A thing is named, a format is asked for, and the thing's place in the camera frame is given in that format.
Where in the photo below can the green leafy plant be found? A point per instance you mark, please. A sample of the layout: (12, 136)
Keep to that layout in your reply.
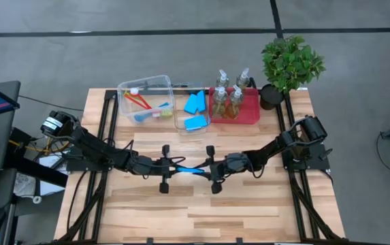
(291, 63)

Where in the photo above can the large clear plastic bin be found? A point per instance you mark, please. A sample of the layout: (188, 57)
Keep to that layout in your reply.
(160, 83)

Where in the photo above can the small clear plastic bin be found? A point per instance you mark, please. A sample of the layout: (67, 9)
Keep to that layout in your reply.
(181, 131)

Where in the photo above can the red brush white bristles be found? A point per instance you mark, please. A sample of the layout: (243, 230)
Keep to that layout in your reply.
(134, 90)

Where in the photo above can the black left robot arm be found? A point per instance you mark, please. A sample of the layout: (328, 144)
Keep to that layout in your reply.
(92, 149)

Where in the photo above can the green dish brush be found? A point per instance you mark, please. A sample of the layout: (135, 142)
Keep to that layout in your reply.
(166, 113)

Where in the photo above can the clear yellow soap pump bottle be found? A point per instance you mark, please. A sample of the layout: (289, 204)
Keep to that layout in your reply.
(219, 103)
(235, 105)
(222, 81)
(243, 81)

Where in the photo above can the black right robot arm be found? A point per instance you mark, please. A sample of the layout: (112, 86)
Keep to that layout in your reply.
(283, 143)

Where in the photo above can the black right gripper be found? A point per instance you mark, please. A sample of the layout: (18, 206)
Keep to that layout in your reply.
(232, 163)

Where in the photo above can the red spoon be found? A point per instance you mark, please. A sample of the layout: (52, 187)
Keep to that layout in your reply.
(135, 102)

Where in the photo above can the red plastic tray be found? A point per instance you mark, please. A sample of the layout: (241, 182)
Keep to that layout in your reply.
(250, 109)

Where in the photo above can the black plant pot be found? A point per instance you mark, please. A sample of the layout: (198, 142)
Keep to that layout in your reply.
(271, 97)

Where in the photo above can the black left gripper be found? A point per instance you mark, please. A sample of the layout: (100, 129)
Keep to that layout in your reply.
(154, 166)

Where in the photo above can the black aluminium frame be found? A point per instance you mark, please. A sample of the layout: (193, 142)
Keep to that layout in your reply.
(107, 105)
(288, 112)

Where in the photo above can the white tape roll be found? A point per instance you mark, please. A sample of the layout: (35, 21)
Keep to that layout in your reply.
(33, 200)

